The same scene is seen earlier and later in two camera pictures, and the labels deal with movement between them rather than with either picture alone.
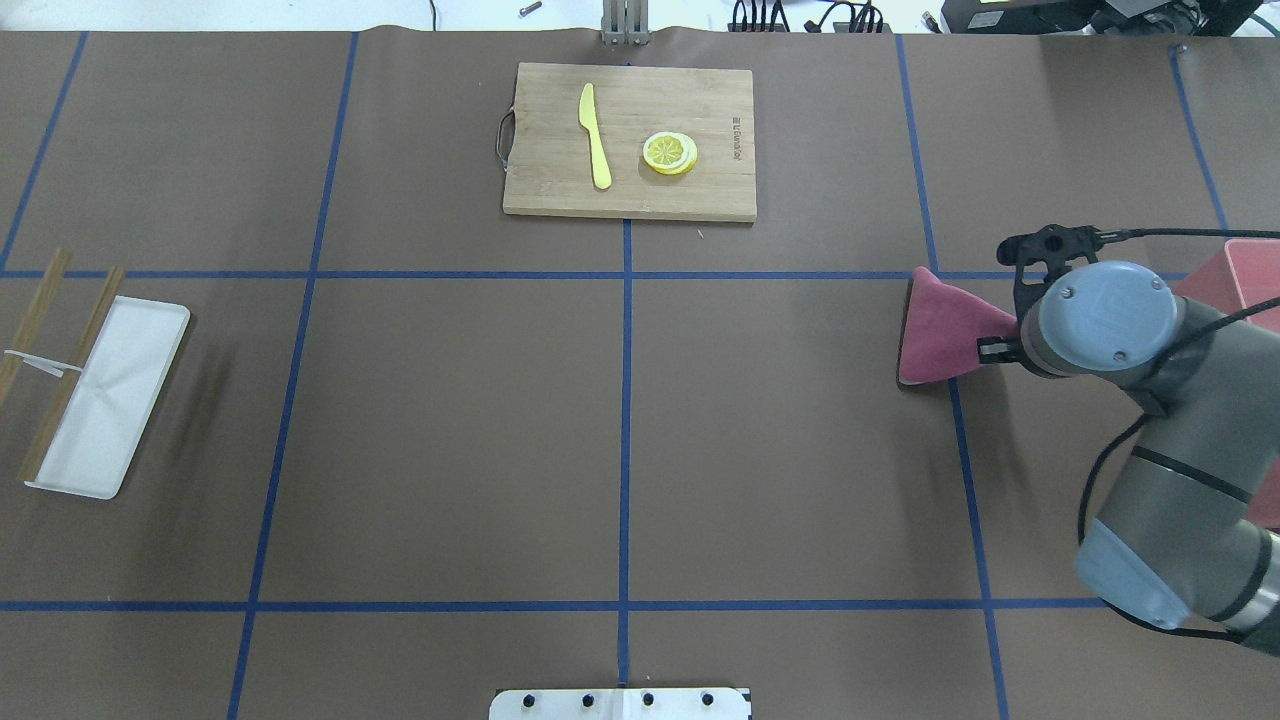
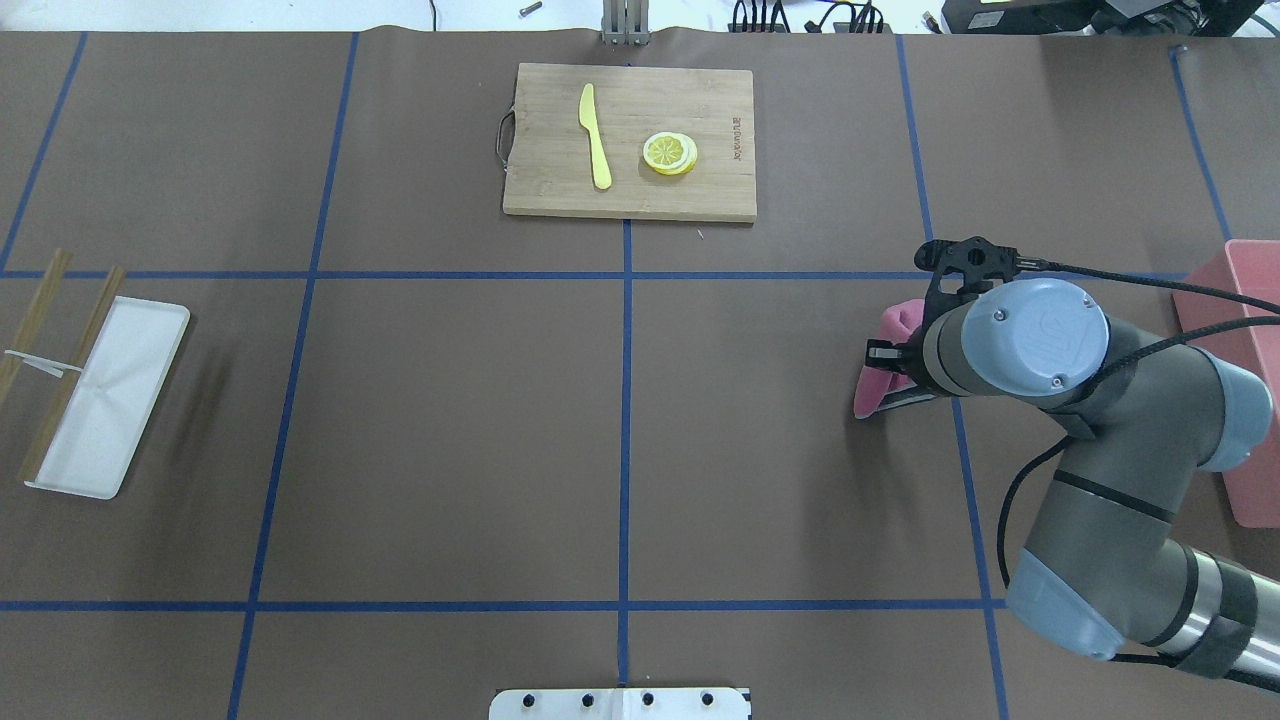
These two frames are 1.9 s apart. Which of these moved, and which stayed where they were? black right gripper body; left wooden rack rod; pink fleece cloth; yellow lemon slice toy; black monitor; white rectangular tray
Moved: pink fleece cloth; black right gripper body
Stayed: black monitor; yellow lemon slice toy; white rectangular tray; left wooden rack rod
